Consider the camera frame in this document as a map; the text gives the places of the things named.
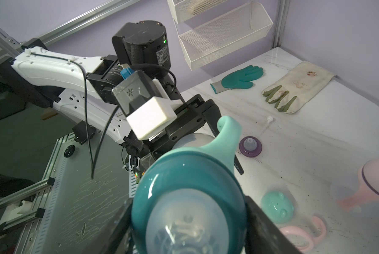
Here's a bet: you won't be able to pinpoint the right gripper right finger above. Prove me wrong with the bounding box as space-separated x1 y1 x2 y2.
245 196 301 254

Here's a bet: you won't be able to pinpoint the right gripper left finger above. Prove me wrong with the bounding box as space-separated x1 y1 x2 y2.
84 199 134 254

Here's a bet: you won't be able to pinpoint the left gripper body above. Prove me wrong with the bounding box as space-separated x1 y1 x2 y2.
122 94 221 160

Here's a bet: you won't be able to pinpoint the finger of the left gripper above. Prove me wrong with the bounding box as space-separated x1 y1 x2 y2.
234 156 244 175

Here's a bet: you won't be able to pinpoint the clear baby bottle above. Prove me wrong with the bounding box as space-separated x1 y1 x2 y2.
172 133 215 150
330 173 366 213

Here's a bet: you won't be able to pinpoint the teal nipple collar with straw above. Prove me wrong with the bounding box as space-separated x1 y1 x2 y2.
131 150 248 254

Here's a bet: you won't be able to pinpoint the mint green bottle cap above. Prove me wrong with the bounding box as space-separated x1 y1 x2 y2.
260 191 294 224

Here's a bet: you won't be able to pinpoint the pink bottle handle ring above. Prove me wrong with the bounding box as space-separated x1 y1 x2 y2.
337 177 378 212

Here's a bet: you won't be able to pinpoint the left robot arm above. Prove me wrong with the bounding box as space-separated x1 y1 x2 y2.
0 21 221 177

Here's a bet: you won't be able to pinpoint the purple nipple collar far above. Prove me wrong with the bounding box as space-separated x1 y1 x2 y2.
239 115 275 158

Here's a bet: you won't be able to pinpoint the green rubber glove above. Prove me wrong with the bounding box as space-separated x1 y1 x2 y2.
210 65 264 94

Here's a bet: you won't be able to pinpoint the lower white mesh shelf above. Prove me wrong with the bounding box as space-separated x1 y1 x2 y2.
178 1 273 70

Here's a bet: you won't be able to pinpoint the white mesh shelf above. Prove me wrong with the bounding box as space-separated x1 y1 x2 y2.
167 0 245 24
178 1 273 70

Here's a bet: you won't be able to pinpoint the beige glove green fingertips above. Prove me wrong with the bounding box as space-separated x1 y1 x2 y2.
262 61 335 114

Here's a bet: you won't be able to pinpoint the upper white mesh shelf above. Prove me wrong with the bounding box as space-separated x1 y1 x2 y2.
167 0 245 24

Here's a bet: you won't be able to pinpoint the beige glove in shelf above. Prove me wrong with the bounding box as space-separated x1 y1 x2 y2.
188 0 227 15

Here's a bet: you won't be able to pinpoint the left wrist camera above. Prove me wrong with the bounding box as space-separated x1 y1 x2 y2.
112 67 183 140

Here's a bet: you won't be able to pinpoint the aluminium front rail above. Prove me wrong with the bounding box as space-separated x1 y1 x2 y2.
0 134 75 254

